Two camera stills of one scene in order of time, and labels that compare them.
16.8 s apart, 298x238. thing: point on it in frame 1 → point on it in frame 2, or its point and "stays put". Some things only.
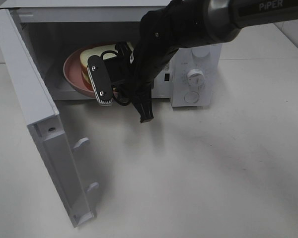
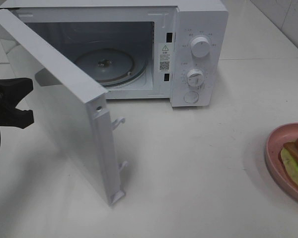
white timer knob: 195,77 stays put
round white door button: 191,97 stays put
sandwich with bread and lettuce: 95,50 → 294,156
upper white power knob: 201,51 stays put
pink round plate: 73,73 → 286,159
